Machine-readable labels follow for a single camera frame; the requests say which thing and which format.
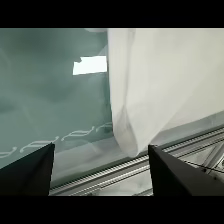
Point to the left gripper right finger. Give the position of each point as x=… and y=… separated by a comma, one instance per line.
x=176, y=173

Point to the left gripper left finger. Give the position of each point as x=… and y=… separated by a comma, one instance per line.
x=28, y=173

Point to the white T-shirt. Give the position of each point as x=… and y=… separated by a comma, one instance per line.
x=160, y=83

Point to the silver frame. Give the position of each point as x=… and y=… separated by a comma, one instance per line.
x=133, y=170

